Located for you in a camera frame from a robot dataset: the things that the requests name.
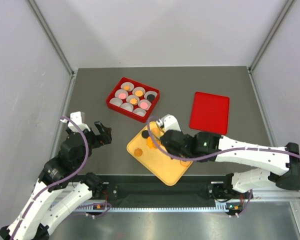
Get pink sandwich cookie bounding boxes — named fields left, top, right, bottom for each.
left=118, top=93, right=127, bottom=99
left=140, top=102, right=149, bottom=110

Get metal tongs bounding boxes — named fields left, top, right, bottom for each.
left=151, top=127, right=165, bottom=140

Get white paper cup back-right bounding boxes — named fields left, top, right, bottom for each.
left=144, top=91, right=158, bottom=103

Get orange fish cookie left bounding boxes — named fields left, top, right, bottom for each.
left=146, top=136, right=154, bottom=149

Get white paper cup middle-left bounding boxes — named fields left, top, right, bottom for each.
left=114, top=89, right=129, bottom=100

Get black sandwich cookie top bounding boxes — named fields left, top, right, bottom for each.
left=141, top=130, right=149, bottom=139

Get red box lid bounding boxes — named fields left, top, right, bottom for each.
left=189, top=91, right=230, bottom=135

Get white paper cup back-left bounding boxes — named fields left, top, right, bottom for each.
left=120, top=81, right=135, bottom=92

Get orange leaf cookie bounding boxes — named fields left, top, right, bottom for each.
left=130, top=98, right=138, bottom=105

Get round dotted biscuit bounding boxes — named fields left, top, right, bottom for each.
left=151, top=128, right=160, bottom=136
left=135, top=90, right=144, bottom=97
left=179, top=160, right=192, bottom=167

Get white paper cup back-middle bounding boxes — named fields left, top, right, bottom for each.
left=132, top=86, right=146, bottom=98

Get white paper cup front-right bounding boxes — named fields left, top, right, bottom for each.
left=132, top=107, right=147, bottom=117

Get aluminium frame left post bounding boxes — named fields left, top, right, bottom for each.
left=25, top=0, right=75, bottom=77

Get white paper cup front-middle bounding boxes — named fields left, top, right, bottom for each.
left=120, top=102, right=134, bottom=112

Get white paper cup front-left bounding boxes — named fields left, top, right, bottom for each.
left=109, top=97, right=123, bottom=107

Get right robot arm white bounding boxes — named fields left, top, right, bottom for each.
left=159, top=130, right=300, bottom=198

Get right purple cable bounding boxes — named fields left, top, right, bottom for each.
left=146, top=115, right=300, bottom=218

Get aluminium frame post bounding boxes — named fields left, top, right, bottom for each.
left=25, top=0, right=75, bottom=77
left=247, top=0, right=297, bottom=73

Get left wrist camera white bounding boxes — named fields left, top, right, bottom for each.
left=60, top=111, right=91, bottom=133

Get white paper cup centre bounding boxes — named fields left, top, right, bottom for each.
left=126, top=94, right=140, bottom=106

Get purple cable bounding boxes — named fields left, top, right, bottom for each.
left=146, top=115, right=300, bottom=218
left=11, top=114, right=89, bottom=240

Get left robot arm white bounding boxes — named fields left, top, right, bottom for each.
left=0, top=119, right=112, bottom=240

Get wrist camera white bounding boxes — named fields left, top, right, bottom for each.
left=60, top=111, right=91, bottom=133
left=155, top=114, right=181, bottom=132

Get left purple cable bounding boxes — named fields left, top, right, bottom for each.
left=11, top=114, right=89, bottom=240

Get pink sandwich cookie top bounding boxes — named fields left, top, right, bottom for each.
left=118, top=93, right=127, bottom=99

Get red cookie box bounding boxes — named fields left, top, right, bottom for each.
left=105, top=77, right=160, bottom=123

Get aluminium frame right post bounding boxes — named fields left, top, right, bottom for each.
left=247, top=0, right=297, bottom=73

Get yellow tray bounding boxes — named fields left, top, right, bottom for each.
left=126, top=126, right=192, bottom=186

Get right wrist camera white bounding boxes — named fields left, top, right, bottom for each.
left=155, top=114, right=181, bottom=132

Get toothed cable duct strip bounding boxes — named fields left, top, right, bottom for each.
left=74, top=202, right=241, bottom=213

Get orange flower cookie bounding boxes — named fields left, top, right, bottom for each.
left=123, top=85, right=130, bottom=91

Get orange swirl cookie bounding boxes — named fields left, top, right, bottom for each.
left=133, top=148, right=143, bottom=157

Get black sandwich cookie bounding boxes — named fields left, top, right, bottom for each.
left=146, top=94, right=155, bottom=102
left=141, top=130, right=149, bottom=139

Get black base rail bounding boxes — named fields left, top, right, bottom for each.
left=92, top=175, right=249, bottom=209

